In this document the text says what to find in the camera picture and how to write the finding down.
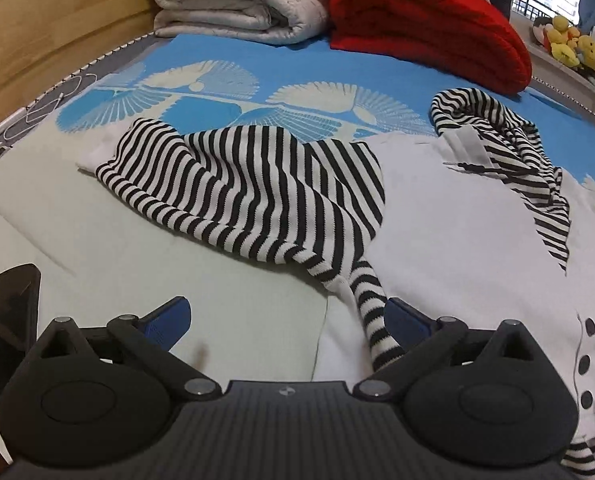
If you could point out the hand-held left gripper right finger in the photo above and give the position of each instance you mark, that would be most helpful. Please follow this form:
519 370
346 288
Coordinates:
402 324

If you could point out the grey patterned mattress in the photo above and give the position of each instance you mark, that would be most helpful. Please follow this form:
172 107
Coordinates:
32 105

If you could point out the yellow plush toy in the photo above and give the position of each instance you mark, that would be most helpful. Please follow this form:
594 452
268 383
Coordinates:
561 42
592 52

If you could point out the folded white blanket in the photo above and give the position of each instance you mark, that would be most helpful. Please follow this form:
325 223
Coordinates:
237 0

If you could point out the wooden headboard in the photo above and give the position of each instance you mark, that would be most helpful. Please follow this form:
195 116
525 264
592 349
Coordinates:
52 25

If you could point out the white sweater with striped sleeves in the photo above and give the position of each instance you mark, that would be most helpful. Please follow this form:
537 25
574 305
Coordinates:
257 195

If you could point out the folded red blanket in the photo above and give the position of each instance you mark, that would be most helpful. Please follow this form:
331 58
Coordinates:
427 25

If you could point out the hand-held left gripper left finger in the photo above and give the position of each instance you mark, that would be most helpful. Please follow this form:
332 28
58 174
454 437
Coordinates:
170 325

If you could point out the blue printed bed sheet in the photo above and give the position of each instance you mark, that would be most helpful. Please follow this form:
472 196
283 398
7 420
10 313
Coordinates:
77 240

